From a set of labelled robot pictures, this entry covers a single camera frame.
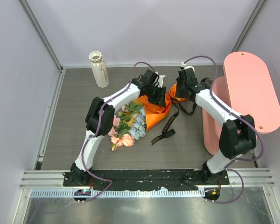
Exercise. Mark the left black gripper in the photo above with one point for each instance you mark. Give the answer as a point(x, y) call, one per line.
point(160, 100)

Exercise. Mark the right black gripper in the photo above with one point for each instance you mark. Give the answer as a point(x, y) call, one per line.
point(178, 94)

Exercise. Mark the orange wrapping paper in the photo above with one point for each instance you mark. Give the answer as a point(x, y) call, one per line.
point(153, 113)

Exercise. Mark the black ribbon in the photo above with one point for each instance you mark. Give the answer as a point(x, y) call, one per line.
point(166, 132)

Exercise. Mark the artificial flower bunch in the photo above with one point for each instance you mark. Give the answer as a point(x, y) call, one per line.
point(129, 125)

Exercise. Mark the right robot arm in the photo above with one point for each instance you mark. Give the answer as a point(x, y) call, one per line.
point(237, 131)

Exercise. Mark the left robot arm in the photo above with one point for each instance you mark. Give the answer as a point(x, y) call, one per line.
point(99, 121)

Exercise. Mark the white ribbed vase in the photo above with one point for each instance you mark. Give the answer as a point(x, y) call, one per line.
point(99, 69)

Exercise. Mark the pink two-tier shelf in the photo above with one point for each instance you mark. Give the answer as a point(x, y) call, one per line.
point(246, 88)

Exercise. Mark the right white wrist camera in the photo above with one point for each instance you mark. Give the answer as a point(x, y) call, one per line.
point(184, 66)

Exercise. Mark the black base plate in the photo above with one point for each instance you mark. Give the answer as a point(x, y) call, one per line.
point(146, 179)

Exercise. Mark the aluminium rail frame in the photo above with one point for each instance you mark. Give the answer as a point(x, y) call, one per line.
point(159, 32)

